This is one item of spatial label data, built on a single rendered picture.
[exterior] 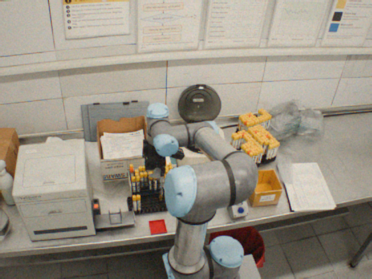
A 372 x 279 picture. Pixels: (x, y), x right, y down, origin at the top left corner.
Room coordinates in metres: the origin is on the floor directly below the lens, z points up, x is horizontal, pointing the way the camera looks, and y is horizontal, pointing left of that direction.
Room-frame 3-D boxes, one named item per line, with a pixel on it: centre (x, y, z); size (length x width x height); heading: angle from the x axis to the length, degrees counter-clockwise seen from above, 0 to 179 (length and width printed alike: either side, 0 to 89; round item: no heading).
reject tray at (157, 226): (0.92, 0.08, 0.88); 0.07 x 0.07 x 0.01; 15
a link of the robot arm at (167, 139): (0.95, 0.05, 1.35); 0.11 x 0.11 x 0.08; 18
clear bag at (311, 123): (1.67, -0.72, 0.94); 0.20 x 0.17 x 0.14; 77
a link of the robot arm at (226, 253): (0.66, -0.16, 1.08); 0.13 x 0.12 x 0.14; 108
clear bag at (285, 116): (1.65, -0.55, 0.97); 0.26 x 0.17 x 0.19; 126
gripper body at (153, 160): (1.04, 0.10, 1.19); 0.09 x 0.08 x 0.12; 105
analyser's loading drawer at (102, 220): (0.91, 0.27, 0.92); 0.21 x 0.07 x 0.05; 105
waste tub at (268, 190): (1.14, -0.38, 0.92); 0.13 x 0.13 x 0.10; 12
